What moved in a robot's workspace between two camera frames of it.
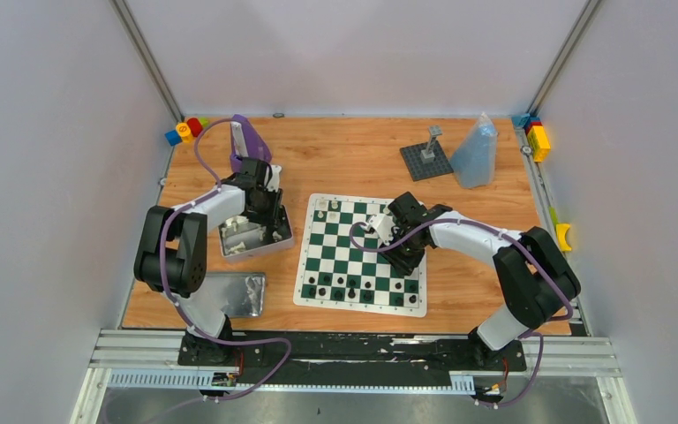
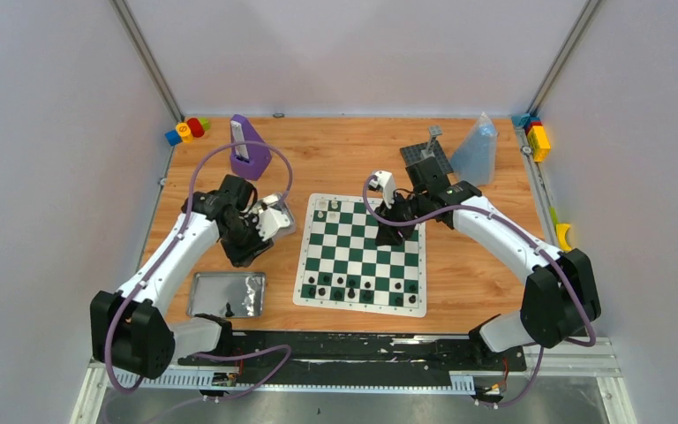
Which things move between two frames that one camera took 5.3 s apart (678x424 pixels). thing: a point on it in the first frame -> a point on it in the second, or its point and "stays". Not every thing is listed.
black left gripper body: x=265 y=207 -> x=245 y=248
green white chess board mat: x=333 y=273 stays
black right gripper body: x=406 y=256 -> x=402 y=210
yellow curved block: x=561 y=231 stays
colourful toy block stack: x=184 y=132 stays
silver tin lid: x=240 y=294 stays
